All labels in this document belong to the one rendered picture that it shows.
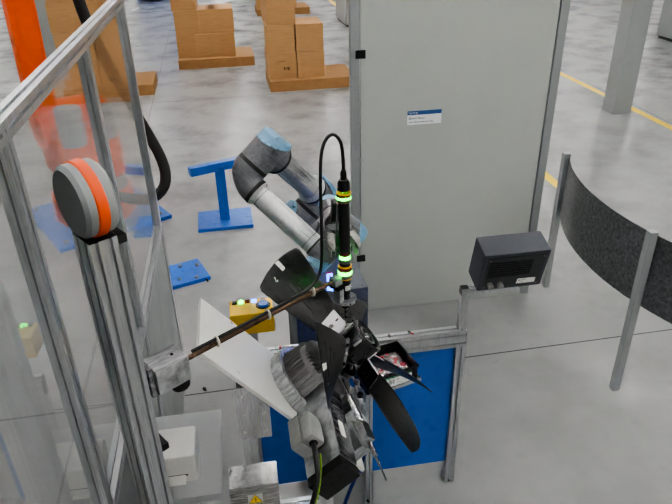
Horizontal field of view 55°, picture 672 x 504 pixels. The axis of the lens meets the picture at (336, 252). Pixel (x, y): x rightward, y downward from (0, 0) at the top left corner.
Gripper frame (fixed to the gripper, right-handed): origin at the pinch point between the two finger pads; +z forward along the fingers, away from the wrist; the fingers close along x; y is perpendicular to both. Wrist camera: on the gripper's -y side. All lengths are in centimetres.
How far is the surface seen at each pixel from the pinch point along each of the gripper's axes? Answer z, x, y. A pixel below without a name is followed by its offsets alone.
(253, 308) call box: -38, 28, 43
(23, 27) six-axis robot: -355, 174, -12
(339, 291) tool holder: 0.4, 2.2, 15.3
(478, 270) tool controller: -37, -57, 36
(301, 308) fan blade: 3.3, 14.3, 18.0
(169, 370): 36, 50, 10
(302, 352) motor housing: 5.9, 14.9, 32.2
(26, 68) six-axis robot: -357, 179, 18
